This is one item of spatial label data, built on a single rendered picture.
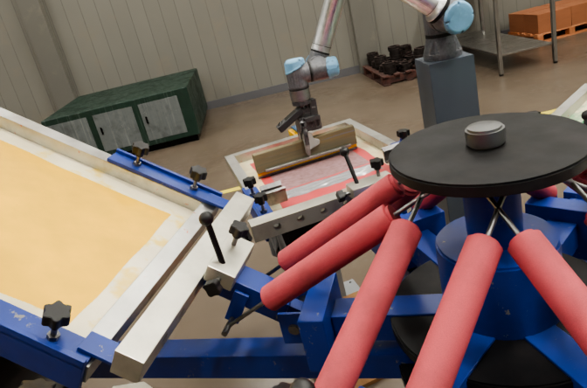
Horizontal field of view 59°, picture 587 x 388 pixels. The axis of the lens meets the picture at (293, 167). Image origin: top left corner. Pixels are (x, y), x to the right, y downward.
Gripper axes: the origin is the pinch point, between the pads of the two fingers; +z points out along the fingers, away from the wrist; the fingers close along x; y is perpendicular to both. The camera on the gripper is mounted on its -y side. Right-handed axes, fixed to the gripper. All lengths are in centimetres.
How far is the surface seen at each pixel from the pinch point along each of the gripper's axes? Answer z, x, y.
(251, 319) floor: 101, 56, -33
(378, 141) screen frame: 0.6, -8.6, 26.6
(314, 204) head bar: -4, -56, -15
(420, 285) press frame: -2, -102, -8
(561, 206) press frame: -6, -99, 28
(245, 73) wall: 58, 612, 87
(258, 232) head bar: -1, -57, -32
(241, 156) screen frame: 3.0, 25.9, -21.1
